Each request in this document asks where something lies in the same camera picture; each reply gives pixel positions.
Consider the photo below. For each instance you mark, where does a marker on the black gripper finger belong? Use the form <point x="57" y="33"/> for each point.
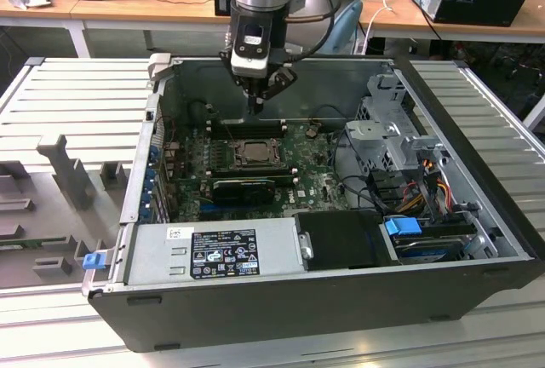
<point x="251" y="95"/>
<point x="281" y="80"/>

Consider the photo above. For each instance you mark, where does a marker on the thin metal locking lever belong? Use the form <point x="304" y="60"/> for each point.
<point x="255" y="141"/>
<point x="255" y="166"/>

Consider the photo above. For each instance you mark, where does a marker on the silver topped green CPU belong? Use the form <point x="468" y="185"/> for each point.
<point x="256" y="153"/>

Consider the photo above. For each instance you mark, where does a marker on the CPU socket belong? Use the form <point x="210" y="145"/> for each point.
<point x="231" y="163"/>

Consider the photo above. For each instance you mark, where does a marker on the silver coin battery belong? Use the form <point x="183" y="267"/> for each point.
<point x="311" y="131"/>

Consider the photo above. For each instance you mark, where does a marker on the grey case latch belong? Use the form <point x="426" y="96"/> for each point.
<point x="159" y="65"/>

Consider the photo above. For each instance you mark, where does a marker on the black graphics card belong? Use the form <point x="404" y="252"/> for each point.
<point x="242" y="193"/>

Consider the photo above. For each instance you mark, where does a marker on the green motherboard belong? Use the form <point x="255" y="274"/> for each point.
<point x="315" y="180"/>

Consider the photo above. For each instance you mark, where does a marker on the silver metal drive cage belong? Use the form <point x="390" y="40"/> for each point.
<point x="374" y="138"/>

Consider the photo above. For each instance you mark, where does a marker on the blue card retainer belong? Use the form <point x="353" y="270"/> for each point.
<point x="147" y="206"/>
<point x="153" y="153"/>
<point x="150" y="183"/>

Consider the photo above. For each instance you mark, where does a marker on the black power supply label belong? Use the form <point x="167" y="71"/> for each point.
<point x="223" y="253"/>

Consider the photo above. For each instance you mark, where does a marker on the black plastic shroud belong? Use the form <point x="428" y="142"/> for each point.
<point x="340" y="240"/>

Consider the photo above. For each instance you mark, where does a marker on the silver power supply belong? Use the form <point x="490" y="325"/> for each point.
<point x="149" y="253"/>

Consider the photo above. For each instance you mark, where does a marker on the hard disk in blue carrier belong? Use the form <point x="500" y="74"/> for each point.
<point x="402" y="227"/>

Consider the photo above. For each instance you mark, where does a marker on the black PC case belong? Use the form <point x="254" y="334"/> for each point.
<point x="298" y="317"/>

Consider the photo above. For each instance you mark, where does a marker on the blue plastic latch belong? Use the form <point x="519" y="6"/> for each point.
<point x="93" y="261"/>

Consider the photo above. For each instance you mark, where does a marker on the white table leg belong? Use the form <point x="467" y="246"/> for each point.
<point x="536" y="112"/>

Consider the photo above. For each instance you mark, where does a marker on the green RAM stick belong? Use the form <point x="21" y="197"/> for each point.
<point x="25" y="246"/>

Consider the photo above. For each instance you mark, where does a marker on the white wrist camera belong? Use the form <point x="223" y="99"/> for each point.
<point x="251" y="63"/>

